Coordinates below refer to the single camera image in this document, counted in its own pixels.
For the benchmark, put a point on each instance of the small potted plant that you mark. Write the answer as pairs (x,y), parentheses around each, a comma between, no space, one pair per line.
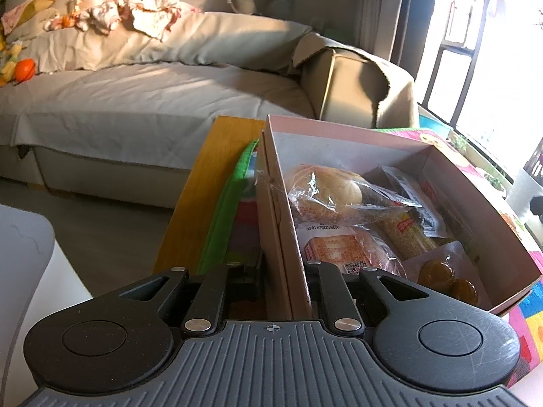
(460,142)
(494,178)

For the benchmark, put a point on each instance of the yellow plush toy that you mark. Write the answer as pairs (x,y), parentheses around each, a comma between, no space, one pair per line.
(8,59)

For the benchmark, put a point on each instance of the white container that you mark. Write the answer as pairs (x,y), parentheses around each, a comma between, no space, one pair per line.
(519,186)

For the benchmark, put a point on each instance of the wooden table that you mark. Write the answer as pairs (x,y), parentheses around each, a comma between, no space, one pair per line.
(203,195)

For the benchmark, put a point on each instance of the black framed window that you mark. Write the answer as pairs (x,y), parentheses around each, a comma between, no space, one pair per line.
(466,51)

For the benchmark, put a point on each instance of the grey covered sofa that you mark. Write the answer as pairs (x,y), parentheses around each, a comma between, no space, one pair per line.
(148,106)

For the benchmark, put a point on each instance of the clear packet of brown cakes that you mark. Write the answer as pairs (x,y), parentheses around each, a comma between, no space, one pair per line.
(441,275)

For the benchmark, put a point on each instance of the small orange toys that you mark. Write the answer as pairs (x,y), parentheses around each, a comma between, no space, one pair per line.
(63,21)

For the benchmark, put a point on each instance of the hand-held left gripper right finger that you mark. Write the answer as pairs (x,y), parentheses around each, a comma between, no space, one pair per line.
(318,280)

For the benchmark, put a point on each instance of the pink cloth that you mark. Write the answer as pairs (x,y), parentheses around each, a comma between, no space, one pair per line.
(25,8)

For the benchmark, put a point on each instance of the pink cardboard box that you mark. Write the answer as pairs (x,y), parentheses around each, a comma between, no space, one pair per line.
(339,144)

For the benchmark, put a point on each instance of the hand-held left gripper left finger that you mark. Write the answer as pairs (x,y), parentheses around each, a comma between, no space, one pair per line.
(250,277)

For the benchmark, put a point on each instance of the dark curtain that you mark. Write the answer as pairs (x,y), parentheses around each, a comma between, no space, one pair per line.
(403,17)

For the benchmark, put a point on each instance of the orange label bread packet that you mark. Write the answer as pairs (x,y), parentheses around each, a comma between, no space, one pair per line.
(335,250)

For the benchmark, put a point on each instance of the clear white snack packet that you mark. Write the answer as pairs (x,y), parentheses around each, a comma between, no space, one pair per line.
(418,190)

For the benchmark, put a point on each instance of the vacuum-packed corn cob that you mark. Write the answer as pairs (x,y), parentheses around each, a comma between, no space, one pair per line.
(407,237)

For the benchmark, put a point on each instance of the orange ball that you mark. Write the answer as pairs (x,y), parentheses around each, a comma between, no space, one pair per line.
(24,69)

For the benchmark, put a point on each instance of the colourful cartoon printed mat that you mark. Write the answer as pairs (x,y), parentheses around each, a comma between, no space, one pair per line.
(231,203)

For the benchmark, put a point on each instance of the crumpled floral cloth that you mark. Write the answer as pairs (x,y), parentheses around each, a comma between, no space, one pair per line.
(144,12)

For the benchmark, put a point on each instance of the round bun in clear packet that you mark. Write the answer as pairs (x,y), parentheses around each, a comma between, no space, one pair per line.
(326,186)

